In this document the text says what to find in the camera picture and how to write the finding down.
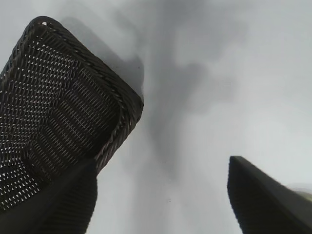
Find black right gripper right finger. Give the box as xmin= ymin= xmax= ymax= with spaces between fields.
xmin=227 ymin=156 xmax=312 ymax=234

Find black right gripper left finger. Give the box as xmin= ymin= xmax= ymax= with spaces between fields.
xmin=0 ymin=157 xmax=98 ymax=234

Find dark brown wicker basket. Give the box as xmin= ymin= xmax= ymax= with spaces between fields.
xmin=0 ymin=16 xmax=144 ymax=212

